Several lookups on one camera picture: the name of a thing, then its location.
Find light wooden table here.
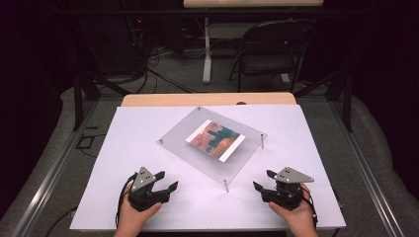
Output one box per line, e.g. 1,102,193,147
120,92,297,107

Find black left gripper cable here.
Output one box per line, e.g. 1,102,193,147
115,172,138,229

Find light far desk top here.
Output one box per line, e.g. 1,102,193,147
183,0,324,9

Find colourful painting print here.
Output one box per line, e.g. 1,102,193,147
185,118,247,163

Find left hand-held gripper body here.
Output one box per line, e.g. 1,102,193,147
127,166,172,212

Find white desk leg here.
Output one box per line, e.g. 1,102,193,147
202,17,213,85

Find dark equipment rack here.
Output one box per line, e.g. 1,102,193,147
78,13,147,75

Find black floor cable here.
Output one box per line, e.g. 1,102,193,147
43,205,79,237

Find black metal stand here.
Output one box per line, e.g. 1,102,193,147
293,63,354,133
71,68,132,132

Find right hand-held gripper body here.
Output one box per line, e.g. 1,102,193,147
261,166,315,211

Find person's right hand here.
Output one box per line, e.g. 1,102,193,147
268,183,319,231

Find person's left hand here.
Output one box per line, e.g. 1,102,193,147
116,183,163,231

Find black folding chair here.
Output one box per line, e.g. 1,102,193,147
228,19,316,94

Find bundle of floor cables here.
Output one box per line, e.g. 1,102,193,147
129,42,199,95

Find aluminium rail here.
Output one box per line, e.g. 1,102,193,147
9,98,100,237
329,98,408,237

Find white board mat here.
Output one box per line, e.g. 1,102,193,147
69,104,347,231

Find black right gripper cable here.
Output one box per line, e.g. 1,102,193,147
300,187,319,229

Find clear acrylic photo frame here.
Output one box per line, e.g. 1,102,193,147
156,106,269,194

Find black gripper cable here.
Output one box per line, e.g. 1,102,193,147
115,172,138,229
300,187,319,229

